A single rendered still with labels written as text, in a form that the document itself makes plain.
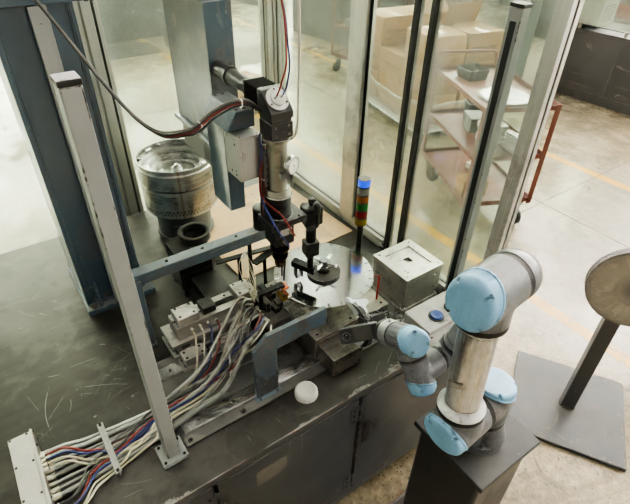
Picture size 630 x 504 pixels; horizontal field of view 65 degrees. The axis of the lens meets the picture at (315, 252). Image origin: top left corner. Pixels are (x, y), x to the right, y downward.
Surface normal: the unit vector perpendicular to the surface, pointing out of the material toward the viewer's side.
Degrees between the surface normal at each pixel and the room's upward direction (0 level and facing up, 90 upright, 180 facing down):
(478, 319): 83
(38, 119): 90
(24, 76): 90
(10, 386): 0
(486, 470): 0
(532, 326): 0
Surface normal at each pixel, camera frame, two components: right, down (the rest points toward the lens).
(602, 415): 0.02, -0.79
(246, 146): 0.57, 0.51
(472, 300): -0.77, 0.26
